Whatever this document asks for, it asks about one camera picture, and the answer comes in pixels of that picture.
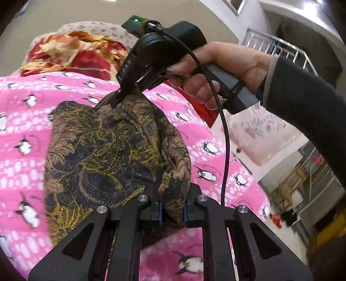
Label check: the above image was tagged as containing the metal railing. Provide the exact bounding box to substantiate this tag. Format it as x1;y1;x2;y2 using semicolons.
245;27;319;77

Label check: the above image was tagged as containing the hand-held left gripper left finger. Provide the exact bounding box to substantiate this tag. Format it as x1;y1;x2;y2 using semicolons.
28;168;164;281

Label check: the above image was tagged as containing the metal wire rack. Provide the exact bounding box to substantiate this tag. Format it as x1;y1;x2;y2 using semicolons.
305;146;344;190

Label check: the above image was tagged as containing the white floral sheet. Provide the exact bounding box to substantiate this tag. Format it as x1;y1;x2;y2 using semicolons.
211;104;309;166

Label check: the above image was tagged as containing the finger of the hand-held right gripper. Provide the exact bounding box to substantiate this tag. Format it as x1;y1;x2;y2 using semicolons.
109;77;137;107

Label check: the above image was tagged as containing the pink penguin print blanket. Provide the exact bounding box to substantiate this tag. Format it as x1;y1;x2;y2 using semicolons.
0;71;272;281

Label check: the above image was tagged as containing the person's right forearm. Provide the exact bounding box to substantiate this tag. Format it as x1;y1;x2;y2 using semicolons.
257;55;346;190

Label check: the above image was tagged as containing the wooden chair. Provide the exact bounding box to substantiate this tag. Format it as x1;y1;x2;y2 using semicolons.
270;173;306;214

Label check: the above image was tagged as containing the black cable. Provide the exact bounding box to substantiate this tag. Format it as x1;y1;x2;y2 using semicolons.
146;23;231;207

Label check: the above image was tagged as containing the red cloth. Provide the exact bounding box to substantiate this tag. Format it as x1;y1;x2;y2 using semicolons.
186;93;218;128

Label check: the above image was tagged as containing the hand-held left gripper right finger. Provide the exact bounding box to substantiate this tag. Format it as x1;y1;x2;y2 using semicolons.
184;184;314;281

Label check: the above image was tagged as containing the white dotted pillow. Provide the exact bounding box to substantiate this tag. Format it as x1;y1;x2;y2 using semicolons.
58;22;139;50

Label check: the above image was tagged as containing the brown patterned garment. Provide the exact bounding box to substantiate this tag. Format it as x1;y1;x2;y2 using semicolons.
45;94;192;249

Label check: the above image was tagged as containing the red floral quilt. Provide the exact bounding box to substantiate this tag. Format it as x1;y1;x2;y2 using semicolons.
20;30;128;81

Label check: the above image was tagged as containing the person's right hand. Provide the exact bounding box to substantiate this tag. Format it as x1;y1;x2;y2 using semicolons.
168;41;279;110

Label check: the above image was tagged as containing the yellow object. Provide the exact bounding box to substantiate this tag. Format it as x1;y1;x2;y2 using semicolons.
308;213;346;260

